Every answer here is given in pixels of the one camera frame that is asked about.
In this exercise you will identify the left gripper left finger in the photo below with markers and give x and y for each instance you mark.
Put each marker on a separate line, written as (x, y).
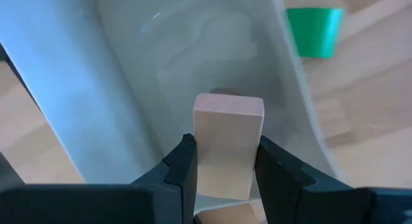
(96, 204)

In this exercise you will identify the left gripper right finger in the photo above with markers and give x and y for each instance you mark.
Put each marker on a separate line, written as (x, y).
(322, 206)

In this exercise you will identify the natural wood block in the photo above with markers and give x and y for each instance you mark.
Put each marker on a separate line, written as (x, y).
(225, 215)
(228, 146)

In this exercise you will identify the white plastic bin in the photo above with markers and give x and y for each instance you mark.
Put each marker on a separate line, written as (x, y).
(128, 72)

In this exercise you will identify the green half-cylinder block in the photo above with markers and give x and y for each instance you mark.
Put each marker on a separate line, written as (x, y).
(315, 34)

